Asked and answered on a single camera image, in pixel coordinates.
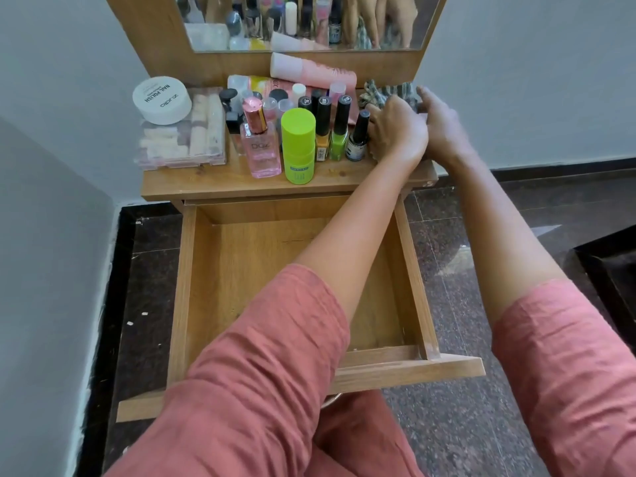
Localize person's left hand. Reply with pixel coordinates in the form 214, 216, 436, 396
365, 93, 430, 168

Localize person's right hand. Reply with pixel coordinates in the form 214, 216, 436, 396
416, 85, 478, 170

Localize white label nail polish bottle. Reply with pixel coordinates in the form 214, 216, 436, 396
345, 109, 372, 162

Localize green striped cloth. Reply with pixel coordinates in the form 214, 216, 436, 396
358, 79, 428, 116

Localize green nail polish bottle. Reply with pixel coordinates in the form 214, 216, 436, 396
329, 95, 352, 162

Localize yellow nail polish bottle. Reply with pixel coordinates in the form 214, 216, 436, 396
315, 95, 333, 163

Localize lime green bottle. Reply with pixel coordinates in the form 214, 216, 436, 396
281, 107, 317, 186

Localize pink tube white cap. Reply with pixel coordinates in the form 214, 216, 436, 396
270, 52, 358, 93

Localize pink perfume bottle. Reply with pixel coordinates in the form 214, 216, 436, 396
240, 97, 283, 180

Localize pink tube yellow print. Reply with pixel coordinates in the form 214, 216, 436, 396
227, 74, 301, 99

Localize cluster of small cosmetic bottles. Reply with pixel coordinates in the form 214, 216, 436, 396
218, 81, 351, 144

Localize clear box of beige tubes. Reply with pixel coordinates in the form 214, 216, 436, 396
134, 87, 227, 170

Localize wooden drawer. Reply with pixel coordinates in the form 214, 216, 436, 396
115, 193, 486, 423

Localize white round jar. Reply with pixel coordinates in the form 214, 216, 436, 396
132, 76, 193, 127

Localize person's left forearm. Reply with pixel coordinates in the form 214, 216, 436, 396
295, 153, 428, 323

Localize person's right forearm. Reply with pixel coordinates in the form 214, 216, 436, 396
437, 151, 570, 329

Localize person's right pink sleeve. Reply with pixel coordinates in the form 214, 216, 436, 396
492, 278, 636, 477

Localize person's pink sleeve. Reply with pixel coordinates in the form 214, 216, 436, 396
492, 278, 636, 477
104, 264, 351, 477

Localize person's left pink sleeve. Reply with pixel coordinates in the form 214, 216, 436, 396
104, 264, 351, 477

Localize person's legs pink trousers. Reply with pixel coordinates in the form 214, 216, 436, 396
303, 390, 423, 477

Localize dressing table mirror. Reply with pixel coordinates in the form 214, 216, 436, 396
174, 0, 443, 54

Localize black furniture base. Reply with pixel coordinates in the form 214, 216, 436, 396
574, 223, 636, 353

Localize wooden dressing table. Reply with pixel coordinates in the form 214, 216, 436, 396
103, 0, 451, 214

